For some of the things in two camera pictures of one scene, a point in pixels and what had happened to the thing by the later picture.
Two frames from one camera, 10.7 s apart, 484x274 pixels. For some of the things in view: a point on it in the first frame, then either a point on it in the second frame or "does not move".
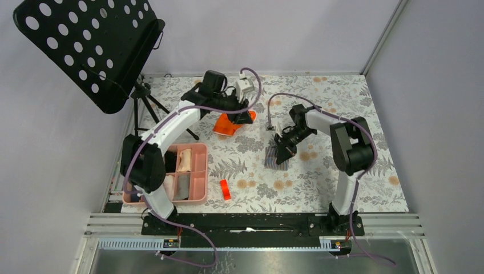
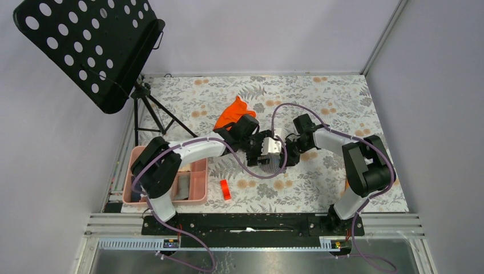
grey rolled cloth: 182,189 does not move
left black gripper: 241,119 to 252,160
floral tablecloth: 238,181 does not move
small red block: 225,189 does not move
